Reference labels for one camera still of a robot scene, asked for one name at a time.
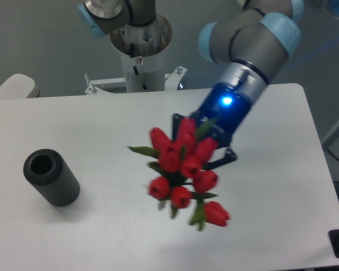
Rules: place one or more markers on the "red tulip bouquet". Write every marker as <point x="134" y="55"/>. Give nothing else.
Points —
<point x="186" y="173"/>

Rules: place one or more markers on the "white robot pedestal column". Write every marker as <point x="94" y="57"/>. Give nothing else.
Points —
<point x="142" y="51"/>

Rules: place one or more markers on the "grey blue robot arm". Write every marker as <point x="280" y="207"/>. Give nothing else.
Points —
<point x="254" y="46"/>

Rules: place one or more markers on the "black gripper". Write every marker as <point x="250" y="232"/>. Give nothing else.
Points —
<point x="230" y="106"/>

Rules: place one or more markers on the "dark grey ribbed vase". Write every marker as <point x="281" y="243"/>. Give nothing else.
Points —
<point x="49" y="174"/>

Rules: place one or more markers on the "white chair armrest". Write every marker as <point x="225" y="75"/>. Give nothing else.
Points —
<point x="19" y="86"/>

